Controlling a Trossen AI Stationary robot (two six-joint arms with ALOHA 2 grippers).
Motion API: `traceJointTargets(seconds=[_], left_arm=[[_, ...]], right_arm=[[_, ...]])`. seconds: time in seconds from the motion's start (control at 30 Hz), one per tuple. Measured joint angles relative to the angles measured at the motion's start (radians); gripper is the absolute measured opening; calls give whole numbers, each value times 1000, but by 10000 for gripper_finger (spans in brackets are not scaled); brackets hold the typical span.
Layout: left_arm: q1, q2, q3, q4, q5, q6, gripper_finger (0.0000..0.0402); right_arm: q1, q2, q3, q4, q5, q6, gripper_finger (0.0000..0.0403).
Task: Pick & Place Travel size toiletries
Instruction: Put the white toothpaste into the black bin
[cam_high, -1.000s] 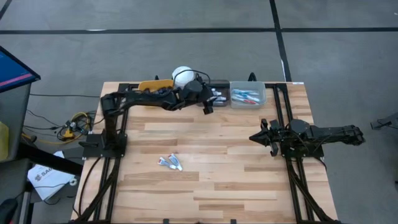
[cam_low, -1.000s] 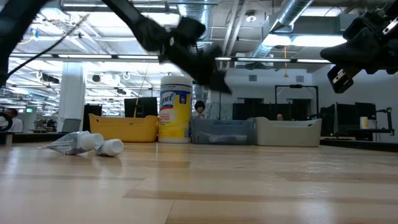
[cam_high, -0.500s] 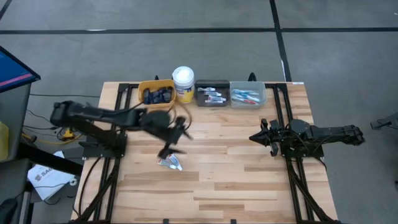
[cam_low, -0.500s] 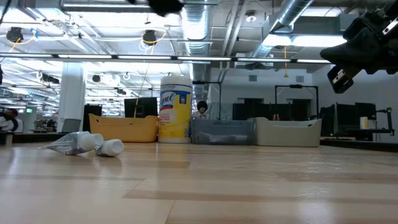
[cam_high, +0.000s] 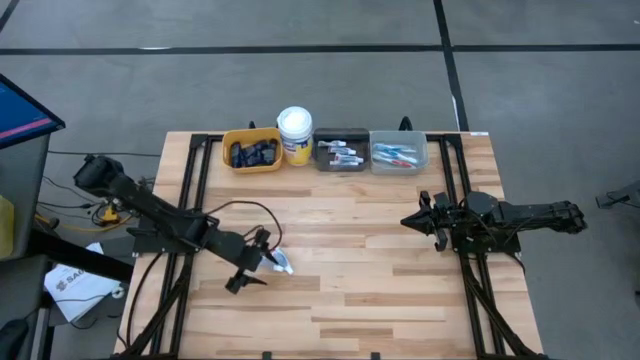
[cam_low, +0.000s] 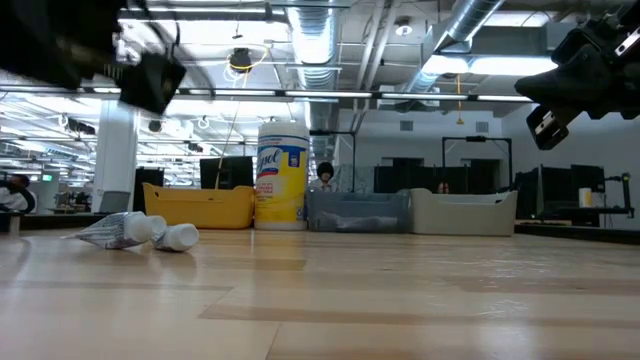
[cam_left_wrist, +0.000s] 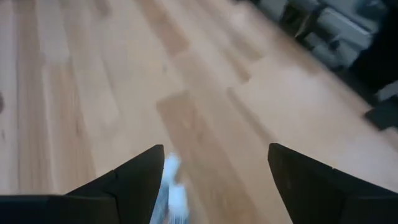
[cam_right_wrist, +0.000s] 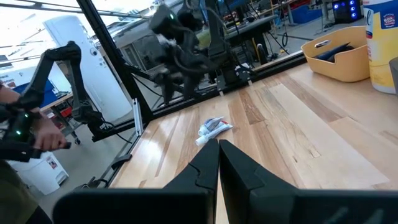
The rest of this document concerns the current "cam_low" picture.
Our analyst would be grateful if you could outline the black monitor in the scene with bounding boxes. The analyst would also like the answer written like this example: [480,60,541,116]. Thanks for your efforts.
[199,155,255,190]

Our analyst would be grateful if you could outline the dark grey plastic bin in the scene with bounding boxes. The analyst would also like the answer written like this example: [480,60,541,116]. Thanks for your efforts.
[305,188,415,234]

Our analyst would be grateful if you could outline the long ceiling light strip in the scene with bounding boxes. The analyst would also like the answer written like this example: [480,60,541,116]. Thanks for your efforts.
[89,85,534,104]

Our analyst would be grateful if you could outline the smooth silver ventilation duct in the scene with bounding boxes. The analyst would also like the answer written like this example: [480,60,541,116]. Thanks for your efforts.
[399,0,506,96]

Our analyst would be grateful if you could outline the light grey plastic bin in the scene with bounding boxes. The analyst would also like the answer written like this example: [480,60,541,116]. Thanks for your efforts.
[409,187,520,237]

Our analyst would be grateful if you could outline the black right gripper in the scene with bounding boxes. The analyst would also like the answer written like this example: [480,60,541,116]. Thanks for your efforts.
[514,0,640,151]

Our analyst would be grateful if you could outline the orange plastic bin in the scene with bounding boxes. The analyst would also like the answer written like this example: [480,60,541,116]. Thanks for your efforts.
[143,182,256,230]

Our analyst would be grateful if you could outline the black ceiling camera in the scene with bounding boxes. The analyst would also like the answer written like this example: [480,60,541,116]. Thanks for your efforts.
[228,47,254,75]

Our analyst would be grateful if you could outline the yellow Lysol wipes canister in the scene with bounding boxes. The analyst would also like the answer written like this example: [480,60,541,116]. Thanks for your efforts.
[254,121,311,231]

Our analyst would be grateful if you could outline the grey laptop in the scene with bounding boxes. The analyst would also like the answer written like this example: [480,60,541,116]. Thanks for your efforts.
[98,190,132,215]

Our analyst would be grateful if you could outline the black cabinet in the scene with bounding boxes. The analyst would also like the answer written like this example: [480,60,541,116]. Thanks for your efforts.
[132,167,165,214]

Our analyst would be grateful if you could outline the yellow hanging cord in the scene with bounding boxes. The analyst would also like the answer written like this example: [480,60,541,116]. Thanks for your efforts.
[454,74,465,126]

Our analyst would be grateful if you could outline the black monitor bank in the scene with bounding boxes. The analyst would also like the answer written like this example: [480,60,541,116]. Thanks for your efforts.
[513,163,607,222]

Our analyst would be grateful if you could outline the person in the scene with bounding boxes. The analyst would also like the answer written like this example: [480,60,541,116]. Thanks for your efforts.
[315,161,336,193]
[0,173,37,215]

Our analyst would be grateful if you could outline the black partition wall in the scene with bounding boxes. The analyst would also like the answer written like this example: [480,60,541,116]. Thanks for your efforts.
[373,158,501,195]

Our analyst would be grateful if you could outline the ribbed silver ventilation duct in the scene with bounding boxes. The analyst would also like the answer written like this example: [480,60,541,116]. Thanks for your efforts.
[285,0,342,91]

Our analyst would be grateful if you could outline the black robot stand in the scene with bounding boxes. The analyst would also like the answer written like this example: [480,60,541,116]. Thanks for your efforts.
[604,172,636,220]

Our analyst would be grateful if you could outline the white building pillar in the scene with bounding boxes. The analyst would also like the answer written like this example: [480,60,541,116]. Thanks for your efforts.
[91,99,140,214]

